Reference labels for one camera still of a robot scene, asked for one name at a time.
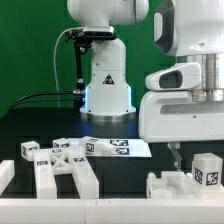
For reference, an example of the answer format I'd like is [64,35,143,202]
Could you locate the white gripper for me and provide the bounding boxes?
[139,91,224,171]

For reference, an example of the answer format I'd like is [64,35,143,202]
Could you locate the white chair seat block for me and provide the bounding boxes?
[146,171,194,199]

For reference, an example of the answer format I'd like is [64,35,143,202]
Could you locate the white X-frame chair legs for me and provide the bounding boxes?
[33,147,99,199]

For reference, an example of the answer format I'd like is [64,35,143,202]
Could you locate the small white tagged cube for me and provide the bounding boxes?
[21,141,40,161]

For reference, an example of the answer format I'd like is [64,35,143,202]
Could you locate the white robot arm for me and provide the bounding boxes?
[67,0,224,146]

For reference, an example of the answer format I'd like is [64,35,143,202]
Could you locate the small white cube left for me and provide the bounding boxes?
[53,138,71,148]

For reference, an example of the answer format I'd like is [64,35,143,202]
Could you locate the white left fence bar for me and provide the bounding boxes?
[0,160,15,196]

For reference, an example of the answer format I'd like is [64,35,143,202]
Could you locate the white fence bar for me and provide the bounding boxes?
[0,160,15,196]
[0,199,224,224]

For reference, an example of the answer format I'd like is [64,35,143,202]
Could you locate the white front fence bar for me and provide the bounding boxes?
[0,199,224,224]

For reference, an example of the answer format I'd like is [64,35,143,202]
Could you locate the white flat tagged base plate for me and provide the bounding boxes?
[68,137,153,158]

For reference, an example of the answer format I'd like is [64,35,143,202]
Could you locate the black cables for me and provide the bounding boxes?
[8,89,86,113]

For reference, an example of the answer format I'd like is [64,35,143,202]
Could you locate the black camera on stand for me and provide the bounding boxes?
[65,26,117,106]

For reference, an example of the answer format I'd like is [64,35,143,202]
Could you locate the grey white cable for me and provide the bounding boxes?
[53,27,81,109]

